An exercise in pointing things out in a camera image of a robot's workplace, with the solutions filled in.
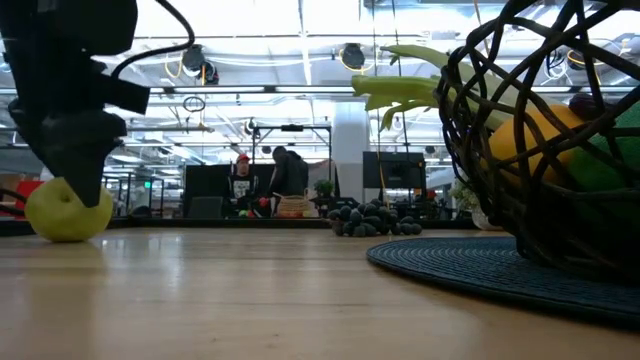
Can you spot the faux green potted plant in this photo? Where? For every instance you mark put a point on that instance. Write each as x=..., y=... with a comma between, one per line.
x=462, y=197

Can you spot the green avocado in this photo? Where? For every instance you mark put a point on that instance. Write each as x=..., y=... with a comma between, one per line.
x=600, y=170

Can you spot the orange yellow mango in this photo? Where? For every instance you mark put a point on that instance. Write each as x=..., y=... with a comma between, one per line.
x=530, y=140

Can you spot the light woven basket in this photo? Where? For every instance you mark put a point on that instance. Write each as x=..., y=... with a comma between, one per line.
x=295, y=206

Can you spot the dark woven twig basket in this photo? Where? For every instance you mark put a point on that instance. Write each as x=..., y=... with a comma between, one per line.
x=565, y=240

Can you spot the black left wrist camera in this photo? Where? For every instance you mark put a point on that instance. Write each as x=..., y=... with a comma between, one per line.
x=120, y=92

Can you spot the dark purple grape bunch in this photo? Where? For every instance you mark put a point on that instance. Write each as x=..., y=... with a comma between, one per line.
x=370, y=220

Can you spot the small green plant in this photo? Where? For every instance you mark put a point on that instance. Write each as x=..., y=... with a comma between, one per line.
x=324, y=187

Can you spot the black metal stand frame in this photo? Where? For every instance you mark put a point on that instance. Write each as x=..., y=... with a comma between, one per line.
x=291, y=128

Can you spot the black computer monitor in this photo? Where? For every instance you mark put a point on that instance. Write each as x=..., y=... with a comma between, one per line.
x=395, y=170

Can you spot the dark blue round woven placemat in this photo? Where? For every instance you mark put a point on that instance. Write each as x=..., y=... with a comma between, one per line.
x=475, y=267

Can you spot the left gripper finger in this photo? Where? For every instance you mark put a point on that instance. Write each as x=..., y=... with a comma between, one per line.
x=30, y=125
x=85, y=150

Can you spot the black metal rig frame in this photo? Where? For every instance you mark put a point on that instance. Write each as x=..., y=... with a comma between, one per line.
x=225, y=223

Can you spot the yellow-green apple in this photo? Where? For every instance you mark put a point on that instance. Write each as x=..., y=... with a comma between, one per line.
x=55, y=220

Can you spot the black partition panel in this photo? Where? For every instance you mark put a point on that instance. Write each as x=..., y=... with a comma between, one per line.
x=205, y=180

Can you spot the green celery stalk bunch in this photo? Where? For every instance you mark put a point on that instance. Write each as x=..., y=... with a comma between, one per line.
x=400, y=87

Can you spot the red crates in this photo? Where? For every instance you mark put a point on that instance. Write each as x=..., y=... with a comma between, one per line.
x=25, y=192

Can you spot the person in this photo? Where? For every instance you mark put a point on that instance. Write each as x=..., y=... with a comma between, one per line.
x=290, y=172
x=242, y=185

